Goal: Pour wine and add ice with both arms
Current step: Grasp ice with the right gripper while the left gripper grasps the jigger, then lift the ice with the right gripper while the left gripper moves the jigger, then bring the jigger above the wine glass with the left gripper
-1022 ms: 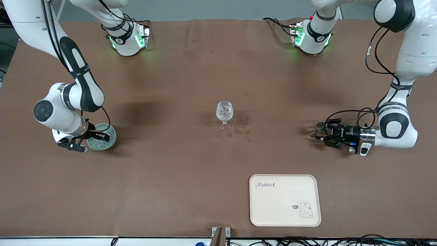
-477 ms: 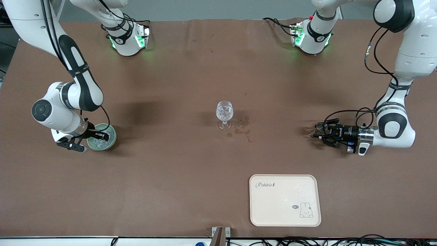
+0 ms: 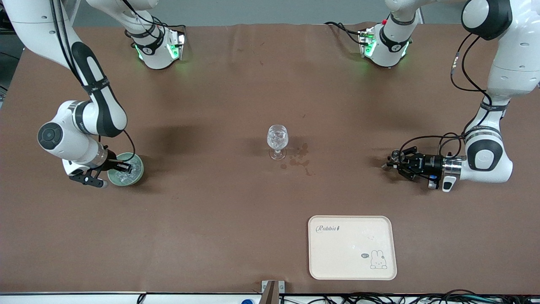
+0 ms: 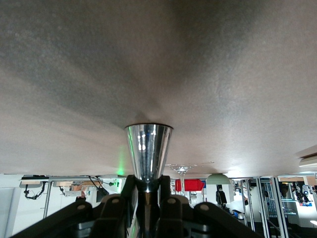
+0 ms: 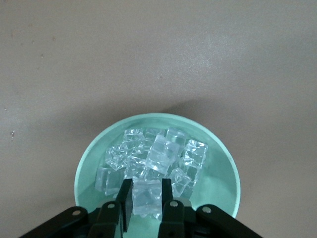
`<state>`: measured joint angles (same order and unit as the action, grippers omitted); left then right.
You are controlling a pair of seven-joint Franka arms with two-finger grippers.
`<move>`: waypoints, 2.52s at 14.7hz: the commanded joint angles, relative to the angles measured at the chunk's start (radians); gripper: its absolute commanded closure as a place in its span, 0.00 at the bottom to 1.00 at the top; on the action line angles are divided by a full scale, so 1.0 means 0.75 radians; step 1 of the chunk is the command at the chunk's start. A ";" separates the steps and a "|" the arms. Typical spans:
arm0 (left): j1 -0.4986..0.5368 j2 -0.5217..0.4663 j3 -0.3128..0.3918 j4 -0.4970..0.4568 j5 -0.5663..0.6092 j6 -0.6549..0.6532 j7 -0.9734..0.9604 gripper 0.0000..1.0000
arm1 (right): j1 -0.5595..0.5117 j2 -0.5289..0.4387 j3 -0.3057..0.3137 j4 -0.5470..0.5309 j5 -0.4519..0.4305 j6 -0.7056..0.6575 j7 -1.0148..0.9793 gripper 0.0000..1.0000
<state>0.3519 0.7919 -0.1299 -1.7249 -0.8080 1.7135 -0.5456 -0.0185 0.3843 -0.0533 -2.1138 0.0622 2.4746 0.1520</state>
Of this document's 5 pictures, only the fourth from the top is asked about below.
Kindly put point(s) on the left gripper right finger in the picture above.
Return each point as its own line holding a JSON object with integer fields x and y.
{"x": 164, "y": 191}

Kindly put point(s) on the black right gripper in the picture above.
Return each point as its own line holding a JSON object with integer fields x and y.
{"x": 221, "y": 196}

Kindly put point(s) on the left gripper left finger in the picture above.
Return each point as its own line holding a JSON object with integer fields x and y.
{"x": 128, "y": 196}

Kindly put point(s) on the silver metal jigger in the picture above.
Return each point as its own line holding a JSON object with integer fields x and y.
{"x": 148, "y": 153}

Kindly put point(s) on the clear stemmed wine glass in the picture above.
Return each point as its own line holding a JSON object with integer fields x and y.
{"x": 182, "y": 178}

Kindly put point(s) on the pale green bowl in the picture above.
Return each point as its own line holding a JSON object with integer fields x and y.
{"x": 218, "y": 179}

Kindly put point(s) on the red storage bin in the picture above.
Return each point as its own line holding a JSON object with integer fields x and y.
{"x": 190, "y": 184}

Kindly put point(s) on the aluminium rack with equipment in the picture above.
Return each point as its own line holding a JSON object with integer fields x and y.
{"x": 262, "y": 203}

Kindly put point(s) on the wooden shelf board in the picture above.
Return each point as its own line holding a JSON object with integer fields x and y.
{"x": 74, "y": 184}

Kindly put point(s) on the brown table cover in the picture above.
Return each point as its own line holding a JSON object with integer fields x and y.
{"x": 99, "y": 74}

